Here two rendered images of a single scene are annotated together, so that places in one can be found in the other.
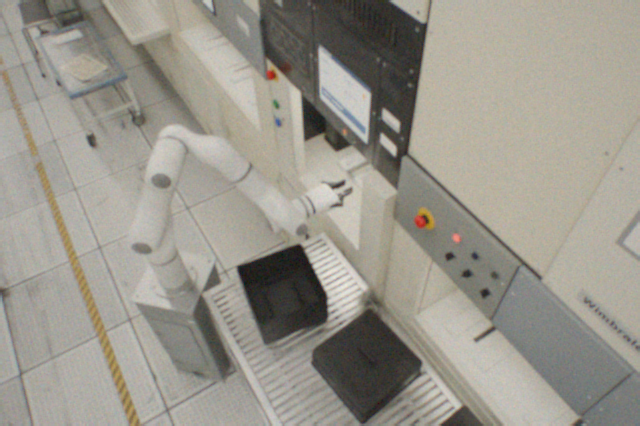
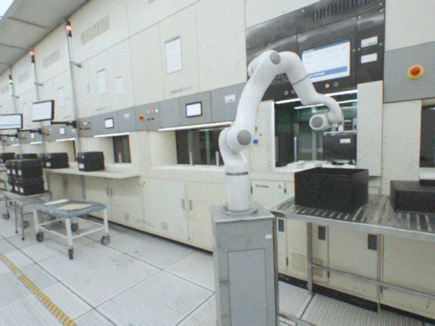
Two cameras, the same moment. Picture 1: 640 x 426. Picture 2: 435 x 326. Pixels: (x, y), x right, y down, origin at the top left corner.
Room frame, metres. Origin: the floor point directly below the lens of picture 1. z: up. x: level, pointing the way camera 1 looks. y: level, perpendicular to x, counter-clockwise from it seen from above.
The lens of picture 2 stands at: (0.09, 1.17, 1.11)
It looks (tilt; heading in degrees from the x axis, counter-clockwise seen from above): 6 degrees down; 337
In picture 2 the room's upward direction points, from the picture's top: 3 degrees counter-clockwise
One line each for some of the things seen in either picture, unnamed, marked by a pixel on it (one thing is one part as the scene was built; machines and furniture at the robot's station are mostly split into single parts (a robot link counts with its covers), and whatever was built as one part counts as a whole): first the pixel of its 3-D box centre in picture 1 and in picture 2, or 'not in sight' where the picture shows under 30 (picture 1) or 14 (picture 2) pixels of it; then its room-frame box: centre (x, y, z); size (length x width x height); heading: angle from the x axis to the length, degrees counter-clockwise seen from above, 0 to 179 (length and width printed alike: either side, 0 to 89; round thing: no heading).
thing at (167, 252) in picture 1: (155, 228); (233, 150); (1.19, 0.61, 1.07); 0.19 x 0.12 x 0.24; 176
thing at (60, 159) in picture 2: not in sight; (56, 160); (4.86, 2.06, 0.93); 0.30 x 0.28 x 0.26; 32
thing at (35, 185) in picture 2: not in sight; (31, 185); (4.57, 2.37, 0.59); 0.30 x 0.28 x 0.26; 29
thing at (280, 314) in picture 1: (282, 292); (331, 187); (1.01, 0.15, 0.85); 0.28 x 0.28 x 0.17; 21
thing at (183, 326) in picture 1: (194, 320); (241, 281); (1.16, 0.62, 0.38); 0.28 x 0.28 x 0.76; 74
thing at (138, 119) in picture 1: (92, 79); (71, 222); (3.37, 1.70, 0.24); 0.97 x 0.52 x 0.48; 32
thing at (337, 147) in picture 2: not in sight; (341, 142); (1.40, -0.38, 1.06); 0.24 x 0.20 x 0.32; 29
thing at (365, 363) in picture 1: (366, 360); (430, 193); (0.72, -0.15, 0.83); 0.29 x 0.29 x 0.13; 36
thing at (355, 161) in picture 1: (368, 166); (304, 164); (1.63, -0.25, 0.89); 0.22 x 0.21 x 0.04; 119
